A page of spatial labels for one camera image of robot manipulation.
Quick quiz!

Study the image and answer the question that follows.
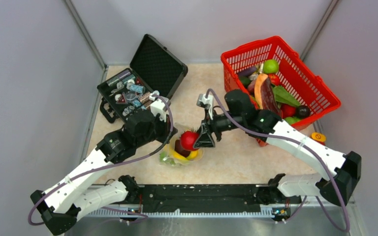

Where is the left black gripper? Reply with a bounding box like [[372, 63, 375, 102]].
[[136, 112, 178, 148]]

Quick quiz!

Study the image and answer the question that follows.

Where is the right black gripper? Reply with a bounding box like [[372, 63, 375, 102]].
[[193, 108, 245, 148]]

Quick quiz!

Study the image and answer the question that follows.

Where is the red apple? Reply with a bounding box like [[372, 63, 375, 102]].
[[180, 131, 199, 151], [268, 74, 282, 86]]

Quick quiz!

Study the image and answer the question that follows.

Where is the yellow banana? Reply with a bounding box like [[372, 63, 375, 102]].
[[171, 148, 199, 162]]

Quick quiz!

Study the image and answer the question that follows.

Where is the clear zip top bag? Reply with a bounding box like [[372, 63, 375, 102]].
[[159, 123, 204, 166]]

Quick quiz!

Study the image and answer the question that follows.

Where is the dark red fruit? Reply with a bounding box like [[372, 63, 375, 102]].
[[174, 140, 191, 158]]

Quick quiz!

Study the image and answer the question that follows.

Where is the red plastic basket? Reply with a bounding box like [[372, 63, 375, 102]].
[[220, 36, 341, 130]]

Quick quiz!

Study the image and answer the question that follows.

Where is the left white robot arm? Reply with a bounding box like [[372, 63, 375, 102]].
[[28, 108, 177, 236]]

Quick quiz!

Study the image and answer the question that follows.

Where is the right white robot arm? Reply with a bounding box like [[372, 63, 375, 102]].
[[193, 88, 362, 207]]

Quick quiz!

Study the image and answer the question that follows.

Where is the black open case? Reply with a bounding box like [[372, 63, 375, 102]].
[[97, 34, 188, 123]]

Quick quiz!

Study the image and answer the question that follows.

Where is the dark green avocado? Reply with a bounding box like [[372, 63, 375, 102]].
[[239, 76, 251, 88]]

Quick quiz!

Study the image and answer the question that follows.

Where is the dark purple eggplant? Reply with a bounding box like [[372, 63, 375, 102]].
[[260, 77, 282, 116]]

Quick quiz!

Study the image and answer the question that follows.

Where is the green leaf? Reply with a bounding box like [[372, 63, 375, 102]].
[[273, 86, 301, 107]]

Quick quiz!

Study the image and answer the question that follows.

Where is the green apple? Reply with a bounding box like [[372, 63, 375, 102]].
[[263, 59, 280, 74]]

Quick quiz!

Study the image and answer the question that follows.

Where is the dark plum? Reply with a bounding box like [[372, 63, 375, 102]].
[[295, 105, 311, 119]]

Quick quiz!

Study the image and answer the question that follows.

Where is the red yellow emergency button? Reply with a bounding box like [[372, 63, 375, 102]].
[[311, 132, 326, 146]]

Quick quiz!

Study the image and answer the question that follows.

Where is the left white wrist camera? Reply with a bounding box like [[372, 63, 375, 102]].
[[149, 92, 171, 122]]

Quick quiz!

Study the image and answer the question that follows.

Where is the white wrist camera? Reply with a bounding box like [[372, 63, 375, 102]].
[[196, 93, 214, 120], [149, 92, 171, 122]]

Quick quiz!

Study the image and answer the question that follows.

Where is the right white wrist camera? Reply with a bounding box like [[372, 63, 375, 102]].
[[196, 93, 214, 120]]

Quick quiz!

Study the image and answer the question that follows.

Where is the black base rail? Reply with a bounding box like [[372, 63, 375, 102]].
[[107, 184, 302, 214]]

